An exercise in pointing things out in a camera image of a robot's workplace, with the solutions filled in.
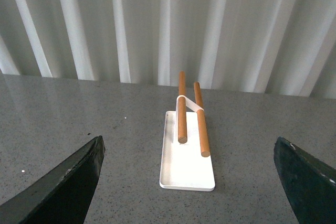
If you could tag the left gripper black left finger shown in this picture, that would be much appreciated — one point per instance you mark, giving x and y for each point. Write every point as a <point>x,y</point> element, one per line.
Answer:
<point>64,194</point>

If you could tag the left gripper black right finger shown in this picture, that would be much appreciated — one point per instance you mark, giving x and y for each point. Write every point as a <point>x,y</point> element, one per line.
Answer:
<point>309,183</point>

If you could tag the white rack with wooden bars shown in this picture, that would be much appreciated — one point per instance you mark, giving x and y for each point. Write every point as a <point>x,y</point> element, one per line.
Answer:
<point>186,162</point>

